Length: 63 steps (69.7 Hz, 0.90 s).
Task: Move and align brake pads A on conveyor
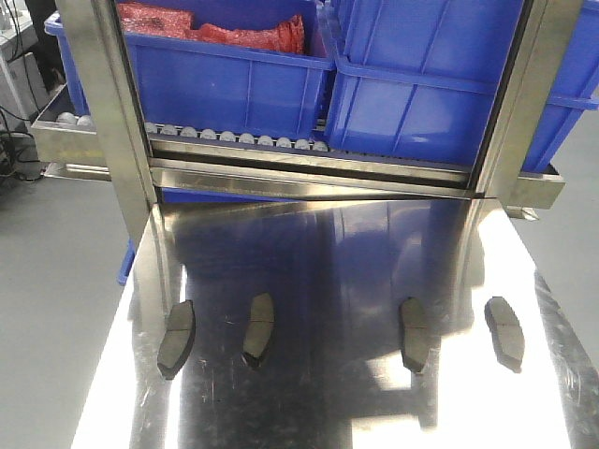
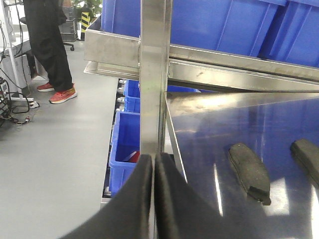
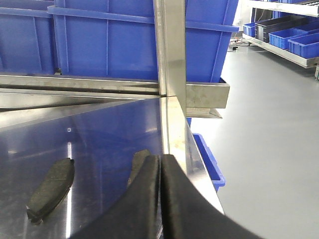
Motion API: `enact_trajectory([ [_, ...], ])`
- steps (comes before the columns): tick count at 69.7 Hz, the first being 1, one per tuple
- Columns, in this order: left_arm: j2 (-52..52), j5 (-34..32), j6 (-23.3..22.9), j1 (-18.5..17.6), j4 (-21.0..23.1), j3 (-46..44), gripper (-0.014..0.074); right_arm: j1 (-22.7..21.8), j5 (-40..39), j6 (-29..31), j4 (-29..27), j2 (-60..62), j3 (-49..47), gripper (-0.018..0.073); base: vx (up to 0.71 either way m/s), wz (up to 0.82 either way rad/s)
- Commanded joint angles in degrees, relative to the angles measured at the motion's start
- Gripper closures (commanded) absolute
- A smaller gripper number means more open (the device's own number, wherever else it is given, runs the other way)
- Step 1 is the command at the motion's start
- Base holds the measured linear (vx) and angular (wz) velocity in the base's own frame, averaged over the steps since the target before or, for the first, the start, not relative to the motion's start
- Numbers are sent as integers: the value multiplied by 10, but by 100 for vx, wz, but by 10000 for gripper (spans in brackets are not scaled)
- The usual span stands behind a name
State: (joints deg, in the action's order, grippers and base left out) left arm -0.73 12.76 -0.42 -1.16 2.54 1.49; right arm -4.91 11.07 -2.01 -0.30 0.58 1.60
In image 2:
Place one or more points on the yellow black striped post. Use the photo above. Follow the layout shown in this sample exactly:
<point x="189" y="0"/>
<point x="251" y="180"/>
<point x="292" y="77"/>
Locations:
<point x="85" y="20"/>

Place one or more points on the blue bin upper left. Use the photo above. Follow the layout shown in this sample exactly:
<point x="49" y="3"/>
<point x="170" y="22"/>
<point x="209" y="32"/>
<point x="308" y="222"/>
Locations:
<point x="233" y="26"/>

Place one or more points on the blue bin upper right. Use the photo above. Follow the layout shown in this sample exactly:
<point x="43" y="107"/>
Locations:
<point x="293" y="35"/>

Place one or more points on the steel roller rack frame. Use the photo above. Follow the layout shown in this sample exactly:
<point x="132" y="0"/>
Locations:
<point x="208" y="100"/>

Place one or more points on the white equipment rack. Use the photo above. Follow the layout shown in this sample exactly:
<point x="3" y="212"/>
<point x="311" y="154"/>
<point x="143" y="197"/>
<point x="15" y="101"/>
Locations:
<point x="15" y="75"/>

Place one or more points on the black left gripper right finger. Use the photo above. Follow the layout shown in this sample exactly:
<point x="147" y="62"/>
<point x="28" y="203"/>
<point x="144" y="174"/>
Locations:
<point x="181" y="213"/>

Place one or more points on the person in black clothes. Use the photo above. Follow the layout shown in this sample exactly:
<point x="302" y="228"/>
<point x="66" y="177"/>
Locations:
<point x="43" y="18"/>

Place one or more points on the grey brake pad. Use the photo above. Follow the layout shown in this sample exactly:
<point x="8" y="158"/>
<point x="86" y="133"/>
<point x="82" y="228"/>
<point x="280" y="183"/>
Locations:
<point x="307" y="153"/>
<point x="251" y="173"/>

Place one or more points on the blue bin on floor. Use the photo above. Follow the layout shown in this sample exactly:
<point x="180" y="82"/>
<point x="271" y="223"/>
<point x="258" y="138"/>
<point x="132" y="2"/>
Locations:
<point x="125" y="140"/>

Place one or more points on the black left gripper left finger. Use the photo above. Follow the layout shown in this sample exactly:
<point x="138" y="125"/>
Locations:
<point x="126" y="216"/>

